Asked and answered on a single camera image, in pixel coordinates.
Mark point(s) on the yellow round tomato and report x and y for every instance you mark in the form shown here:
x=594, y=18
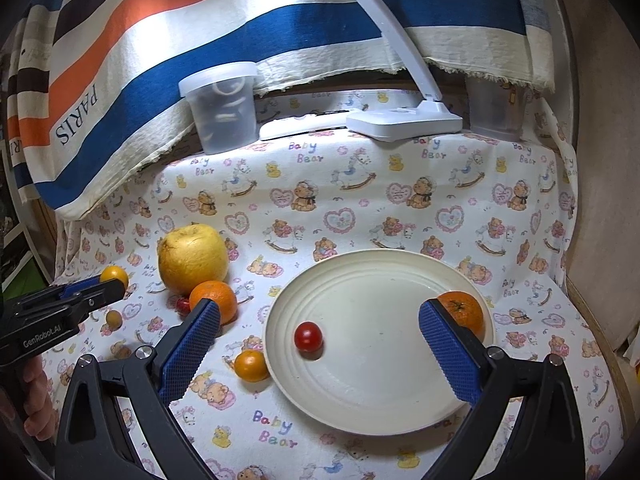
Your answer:
x=114, y=273

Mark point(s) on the orange beside pomelo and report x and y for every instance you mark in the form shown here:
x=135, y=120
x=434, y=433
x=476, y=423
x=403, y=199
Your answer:
x=221, y=294

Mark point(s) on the baby bear print cloth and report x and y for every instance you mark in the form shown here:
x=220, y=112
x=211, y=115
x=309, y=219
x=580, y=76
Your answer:
x=500, y=213

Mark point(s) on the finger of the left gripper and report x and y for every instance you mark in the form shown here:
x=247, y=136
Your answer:
x=79, y=286
x=90, y=297

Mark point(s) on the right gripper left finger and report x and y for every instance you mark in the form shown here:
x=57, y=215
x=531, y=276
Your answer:
x=93, y=441

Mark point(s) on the striped Paris towel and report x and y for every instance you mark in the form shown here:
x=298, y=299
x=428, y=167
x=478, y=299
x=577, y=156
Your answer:
x=93, y=84

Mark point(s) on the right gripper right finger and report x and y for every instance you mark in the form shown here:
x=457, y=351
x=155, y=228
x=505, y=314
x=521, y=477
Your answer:
x=546, y=441

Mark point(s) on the cream round plate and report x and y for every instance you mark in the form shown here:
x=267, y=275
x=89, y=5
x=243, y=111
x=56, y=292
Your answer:
x=374, y=375

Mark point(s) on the clear lidded plastic container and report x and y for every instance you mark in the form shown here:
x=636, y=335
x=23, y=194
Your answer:
x=221, y=100

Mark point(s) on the white desk lamp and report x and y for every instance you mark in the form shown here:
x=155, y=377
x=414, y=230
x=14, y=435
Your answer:
x=424, y=113

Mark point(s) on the dark red small fruit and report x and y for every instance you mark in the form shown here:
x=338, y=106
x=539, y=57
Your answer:
x=183, y=306

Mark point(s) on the person's left hand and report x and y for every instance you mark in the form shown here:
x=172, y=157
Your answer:
x=41, y=419

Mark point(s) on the large yellow pomelo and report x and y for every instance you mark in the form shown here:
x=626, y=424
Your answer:
x=191, y=255

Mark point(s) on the red cherry tomato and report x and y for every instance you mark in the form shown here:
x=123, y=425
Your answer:
x=308, y=337

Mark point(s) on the small orange kumquat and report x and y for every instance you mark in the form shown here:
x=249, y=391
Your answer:
x=251, y=366

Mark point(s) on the orange mandarin with stem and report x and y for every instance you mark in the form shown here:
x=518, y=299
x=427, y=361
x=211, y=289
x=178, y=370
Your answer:
x=465, y=310

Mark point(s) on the brown longan fruit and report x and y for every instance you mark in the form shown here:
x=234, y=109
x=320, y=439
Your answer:
x=113, y=320

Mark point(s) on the wooden chair back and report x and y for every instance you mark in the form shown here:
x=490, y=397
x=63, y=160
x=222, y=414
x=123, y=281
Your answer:
x=603, y=275

